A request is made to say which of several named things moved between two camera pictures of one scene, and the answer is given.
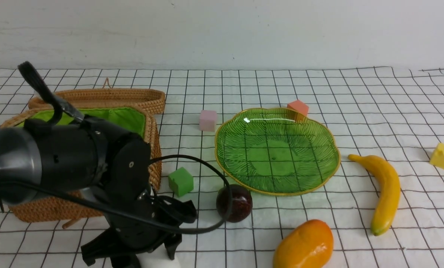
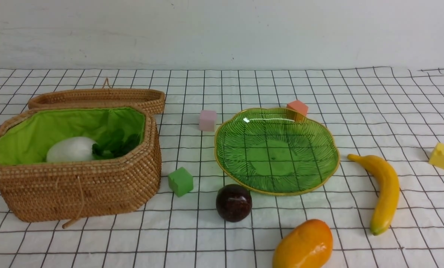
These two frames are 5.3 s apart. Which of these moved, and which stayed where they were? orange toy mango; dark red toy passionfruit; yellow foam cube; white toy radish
Moved: white toy radish
Stayed: yellow foam cube; dark red toy passionfruit; orange toy mango
